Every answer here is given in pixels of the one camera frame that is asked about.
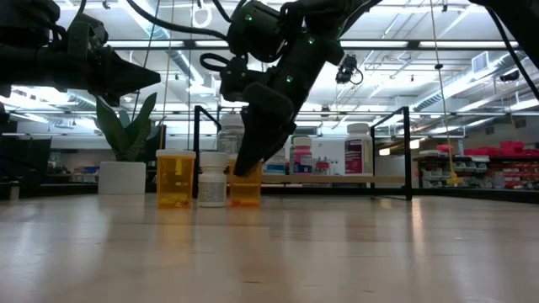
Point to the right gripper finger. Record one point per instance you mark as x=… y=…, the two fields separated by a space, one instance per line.
x=263 y=122
x=283 y=141

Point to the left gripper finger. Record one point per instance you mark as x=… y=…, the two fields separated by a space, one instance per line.
x=130 y=76

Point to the white bottle blue label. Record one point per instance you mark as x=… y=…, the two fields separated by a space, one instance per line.
x=275 y=167

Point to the pink bottle white cap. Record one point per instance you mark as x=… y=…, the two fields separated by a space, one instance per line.
x=302 y=162

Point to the orange vial white cap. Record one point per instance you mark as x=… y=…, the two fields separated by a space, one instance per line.
x=174 y=181
x=246 y=191

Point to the white-capped bottle maroon label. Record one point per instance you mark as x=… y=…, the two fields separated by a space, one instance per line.
x=358 y=151

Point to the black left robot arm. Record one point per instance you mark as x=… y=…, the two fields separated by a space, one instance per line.
x=29 y=59

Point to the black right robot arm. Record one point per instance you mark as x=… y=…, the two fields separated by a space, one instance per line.
x=261 y=29

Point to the green succulent plant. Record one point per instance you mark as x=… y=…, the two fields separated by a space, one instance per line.
x=126 y=139

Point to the small white bottle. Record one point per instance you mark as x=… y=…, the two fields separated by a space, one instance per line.
x=212 y=185

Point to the white plant pot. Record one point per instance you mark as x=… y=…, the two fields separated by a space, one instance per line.
x=122 y=179

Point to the long ceiling light strip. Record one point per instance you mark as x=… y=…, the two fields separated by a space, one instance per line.
x=463 y=44

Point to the rack of red bins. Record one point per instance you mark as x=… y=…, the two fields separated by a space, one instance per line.
x=513 y=147

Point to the black hanging camera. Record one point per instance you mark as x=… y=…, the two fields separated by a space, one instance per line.
x=346 y=69

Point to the silver ceiling air duct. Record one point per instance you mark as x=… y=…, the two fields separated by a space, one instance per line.
x=463 y=84

